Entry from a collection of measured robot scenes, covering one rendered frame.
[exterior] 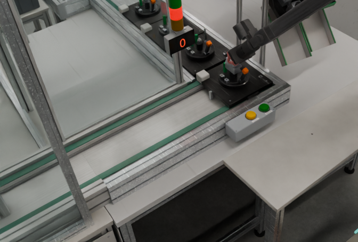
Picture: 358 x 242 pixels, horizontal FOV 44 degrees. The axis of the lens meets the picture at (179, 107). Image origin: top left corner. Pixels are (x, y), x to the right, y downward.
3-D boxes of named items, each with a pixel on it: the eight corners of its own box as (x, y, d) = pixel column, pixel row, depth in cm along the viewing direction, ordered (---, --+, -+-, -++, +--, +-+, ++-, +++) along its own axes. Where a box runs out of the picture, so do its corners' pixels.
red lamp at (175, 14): (185, 17, 174) (184, 6, 171) (174, 22, 172) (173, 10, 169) (178, 11, 177) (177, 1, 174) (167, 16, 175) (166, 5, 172)
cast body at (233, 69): (242, 70, 192) (242, 57, 188) (234, 74, 191) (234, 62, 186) (229, 61, 198) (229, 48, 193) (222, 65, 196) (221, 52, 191)
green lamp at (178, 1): (184, 6, 171) (183, -6, 167) (173, 10, 169) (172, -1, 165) (177, 0, 174) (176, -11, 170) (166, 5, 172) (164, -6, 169)
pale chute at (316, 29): (331, 45, 206) (336, 42, 202) (306, 53, 203) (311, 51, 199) (309, -13, 206) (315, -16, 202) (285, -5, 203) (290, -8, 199)
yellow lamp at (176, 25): (186, 28, 178) (185, 17, 174) (176, 32, 176) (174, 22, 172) (179, 23, 181) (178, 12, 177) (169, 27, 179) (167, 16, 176)
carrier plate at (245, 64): (273, 85, 195) (273, 81, 194) (229, 109, 187) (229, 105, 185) (237, 58, 211) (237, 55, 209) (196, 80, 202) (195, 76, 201)
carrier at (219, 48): (235, 57, 212) (235, 35, 203) (194, 78, 203) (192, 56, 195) (205, 34, 227) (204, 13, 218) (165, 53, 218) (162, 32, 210)
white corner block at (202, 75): (210, 80, 201) (210, 73, 198) (202, 85, 199) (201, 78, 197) (204, 75, 204) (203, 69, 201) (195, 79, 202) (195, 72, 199)
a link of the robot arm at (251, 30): (263, 41, 164) (275, 35, 170) (247, 14, 164) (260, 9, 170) (241, 56, 173) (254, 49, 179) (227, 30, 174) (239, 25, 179)
